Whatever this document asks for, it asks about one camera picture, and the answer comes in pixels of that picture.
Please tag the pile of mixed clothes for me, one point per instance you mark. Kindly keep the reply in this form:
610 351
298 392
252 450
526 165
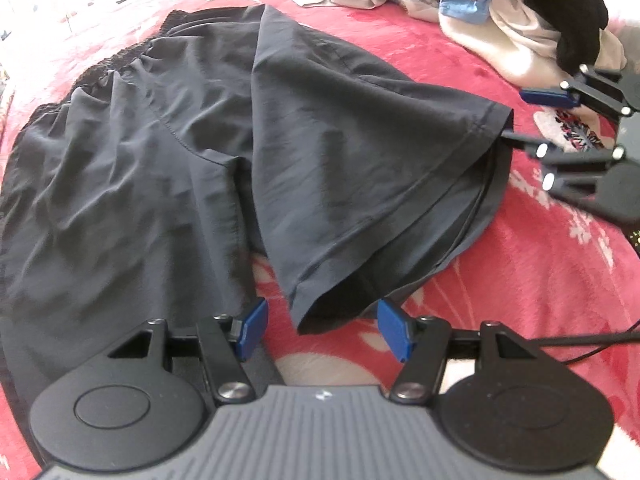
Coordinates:
515 35

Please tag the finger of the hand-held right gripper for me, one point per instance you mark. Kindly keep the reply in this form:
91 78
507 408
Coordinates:
542 151
546 97

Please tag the black garment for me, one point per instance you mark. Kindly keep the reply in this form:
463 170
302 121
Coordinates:
575 10

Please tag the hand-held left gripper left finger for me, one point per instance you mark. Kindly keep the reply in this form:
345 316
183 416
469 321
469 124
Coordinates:
251 329

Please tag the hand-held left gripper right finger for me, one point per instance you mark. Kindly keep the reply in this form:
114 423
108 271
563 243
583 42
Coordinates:
395 331

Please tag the red floral blanket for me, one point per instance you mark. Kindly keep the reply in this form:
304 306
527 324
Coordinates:
450 50

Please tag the dark grey shorts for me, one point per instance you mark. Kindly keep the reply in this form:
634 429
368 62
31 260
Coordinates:
225 160

